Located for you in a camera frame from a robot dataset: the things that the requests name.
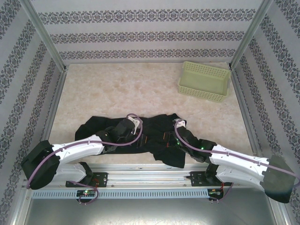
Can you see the black t-shirt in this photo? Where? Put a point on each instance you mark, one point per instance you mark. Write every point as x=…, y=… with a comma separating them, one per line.
x=154, y=136

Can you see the pale green plastic basket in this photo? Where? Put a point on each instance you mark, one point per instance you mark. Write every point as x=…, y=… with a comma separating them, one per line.
x=201, y=84

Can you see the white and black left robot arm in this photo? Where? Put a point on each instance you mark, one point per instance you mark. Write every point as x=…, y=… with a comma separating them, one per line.
x=82, y=152

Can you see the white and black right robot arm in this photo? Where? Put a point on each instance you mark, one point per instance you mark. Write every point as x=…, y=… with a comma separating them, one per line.
x=234, y=155

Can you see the small controller circuit board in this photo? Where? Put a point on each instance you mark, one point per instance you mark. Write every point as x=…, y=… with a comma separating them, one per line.
x=85, y=192
x=215, y=191

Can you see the grey sheet metal panel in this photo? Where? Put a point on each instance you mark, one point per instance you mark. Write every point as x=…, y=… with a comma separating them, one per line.
x=150, y=211

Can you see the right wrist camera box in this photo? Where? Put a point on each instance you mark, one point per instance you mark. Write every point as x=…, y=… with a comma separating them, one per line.
x=181, y=124

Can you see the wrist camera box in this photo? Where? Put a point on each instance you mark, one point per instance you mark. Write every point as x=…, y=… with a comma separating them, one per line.
x=134, y=122
x=181, y=124

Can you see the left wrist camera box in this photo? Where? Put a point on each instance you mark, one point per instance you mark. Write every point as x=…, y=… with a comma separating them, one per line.
x=134, y=122

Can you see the aluminium mounting rail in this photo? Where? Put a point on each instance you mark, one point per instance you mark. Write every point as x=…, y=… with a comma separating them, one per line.
x=150, y=175

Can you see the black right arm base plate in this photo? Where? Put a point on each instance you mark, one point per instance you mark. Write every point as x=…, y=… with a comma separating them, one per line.
x=195, y=179

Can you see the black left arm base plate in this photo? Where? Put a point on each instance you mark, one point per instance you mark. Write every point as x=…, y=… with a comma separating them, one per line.
x=103, y=179

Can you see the aluminium side rail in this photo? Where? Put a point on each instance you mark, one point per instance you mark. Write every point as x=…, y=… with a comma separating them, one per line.
x=55, y=98
x=242, y=93

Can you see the aluminium frame post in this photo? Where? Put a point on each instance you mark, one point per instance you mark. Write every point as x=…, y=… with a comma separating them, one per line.
x=251, y=35
x=45, y=35

